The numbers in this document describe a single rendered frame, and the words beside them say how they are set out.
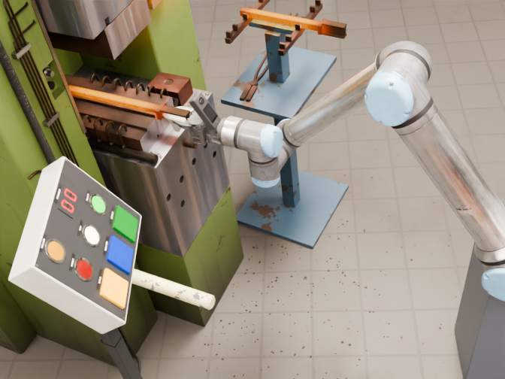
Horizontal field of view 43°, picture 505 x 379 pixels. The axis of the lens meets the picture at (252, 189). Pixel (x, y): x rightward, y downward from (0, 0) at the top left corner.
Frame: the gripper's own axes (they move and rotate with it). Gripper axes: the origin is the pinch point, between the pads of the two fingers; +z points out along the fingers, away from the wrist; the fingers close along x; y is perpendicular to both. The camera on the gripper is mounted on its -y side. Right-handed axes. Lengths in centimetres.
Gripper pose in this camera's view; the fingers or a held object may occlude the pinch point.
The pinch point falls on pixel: (167, 111)
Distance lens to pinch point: 199.8
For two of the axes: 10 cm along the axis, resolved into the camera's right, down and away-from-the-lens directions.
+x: 4.2, -6.9, 5.9
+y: 1.0, 6.8, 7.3
